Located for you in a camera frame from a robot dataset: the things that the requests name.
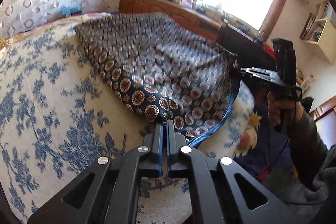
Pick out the navy patterned silk garment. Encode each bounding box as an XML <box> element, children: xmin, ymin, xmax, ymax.
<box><xmin>75</xmin><ymin>12</ymin><xmax>240</xmax><ymax>146</ymax></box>

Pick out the grey sleeved right forearm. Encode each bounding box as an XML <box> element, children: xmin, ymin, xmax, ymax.
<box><xmin>288</xmin><ymin>112</ymin><xmax>327</xmax><ymax>187</ymax></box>

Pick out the person right hand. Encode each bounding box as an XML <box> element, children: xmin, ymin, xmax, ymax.
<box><xmin>267</xmin><ymin>92</ymin><xmax>304</xmax><ymax>126</ymax></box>

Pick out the navy blue blanket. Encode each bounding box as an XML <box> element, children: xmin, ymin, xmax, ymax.
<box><xmin>234</xmin><ymin>103</ymin><xmax>294</xmax><ymax>180</ymax></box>

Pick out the blue white toile sheet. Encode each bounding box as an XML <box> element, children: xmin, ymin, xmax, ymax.
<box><xmin>1</xmin><ymin>27</ymin><xmax>255</xmax><ymax>223</ymax></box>

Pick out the wooden sideboard cabinet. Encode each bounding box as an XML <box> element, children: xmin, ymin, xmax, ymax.
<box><xmin>118</xmin><ymin>0</ymin><xmax>222</xmax><ymax>41</ymax></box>

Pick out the turquoise toy on bed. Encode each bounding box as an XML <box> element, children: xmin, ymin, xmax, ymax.
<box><xmin>60</xmin><ymin>5</ymin><xmax>82</xmax><ymax>18</ymax></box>

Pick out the white wall shelf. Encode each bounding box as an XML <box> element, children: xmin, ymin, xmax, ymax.
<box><xmin>300</xmin><ymin>0</ymin><xmax>335</xmax><ymax>65</ymax></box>

